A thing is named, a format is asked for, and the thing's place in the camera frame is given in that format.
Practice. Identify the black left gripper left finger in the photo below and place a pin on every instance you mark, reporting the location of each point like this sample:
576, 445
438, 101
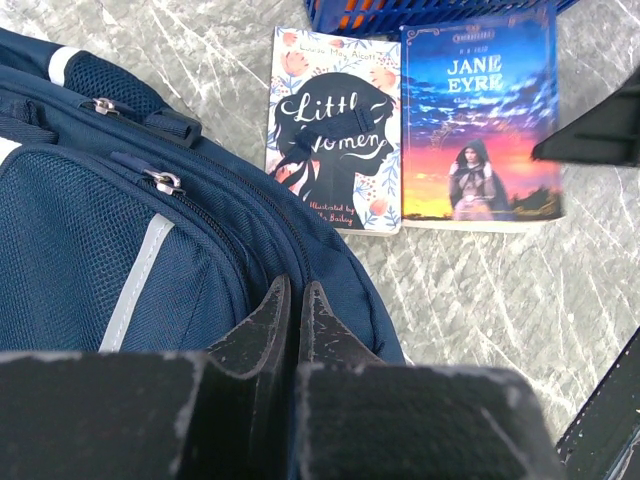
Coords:
222, 413

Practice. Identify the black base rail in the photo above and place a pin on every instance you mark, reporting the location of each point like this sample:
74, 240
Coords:
602, 442

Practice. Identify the Jane Eyre blue book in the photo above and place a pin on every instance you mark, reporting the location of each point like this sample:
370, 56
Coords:
478, 95

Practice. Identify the Little Women floral book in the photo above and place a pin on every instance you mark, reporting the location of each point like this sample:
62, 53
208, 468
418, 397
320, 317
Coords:
334, 127

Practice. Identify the navy blue student backpack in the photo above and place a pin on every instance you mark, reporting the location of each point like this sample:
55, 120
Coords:
124, 229

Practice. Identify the blue plastic basket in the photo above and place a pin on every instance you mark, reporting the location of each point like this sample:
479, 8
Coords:
384, 17

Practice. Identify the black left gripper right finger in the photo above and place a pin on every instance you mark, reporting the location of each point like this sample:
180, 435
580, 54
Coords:
361, 418

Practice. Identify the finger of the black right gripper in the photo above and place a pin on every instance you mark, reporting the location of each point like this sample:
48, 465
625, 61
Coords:
607, 134

